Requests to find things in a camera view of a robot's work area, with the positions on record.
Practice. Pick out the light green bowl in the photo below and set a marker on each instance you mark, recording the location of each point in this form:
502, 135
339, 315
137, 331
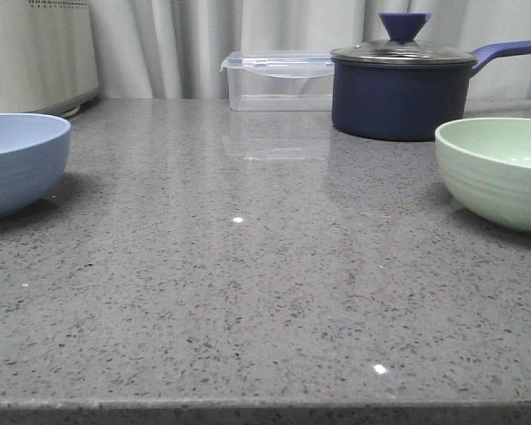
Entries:
485, 164

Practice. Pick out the light blue bowl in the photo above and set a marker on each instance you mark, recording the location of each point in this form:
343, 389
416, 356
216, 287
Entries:
34, 149

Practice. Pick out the clear plastic food container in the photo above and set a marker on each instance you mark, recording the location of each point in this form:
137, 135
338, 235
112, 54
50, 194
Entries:
279, 81

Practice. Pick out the dark blue saucepan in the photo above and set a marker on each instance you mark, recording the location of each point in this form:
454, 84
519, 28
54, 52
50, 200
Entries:
407, 102

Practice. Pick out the white curtain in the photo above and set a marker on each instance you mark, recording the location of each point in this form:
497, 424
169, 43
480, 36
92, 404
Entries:
174, 49

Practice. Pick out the glass lid with blue knob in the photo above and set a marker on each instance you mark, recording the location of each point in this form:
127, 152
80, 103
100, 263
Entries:
401, 47

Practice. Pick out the white kitchen appliance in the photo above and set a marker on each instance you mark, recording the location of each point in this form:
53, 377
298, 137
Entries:
47, 56

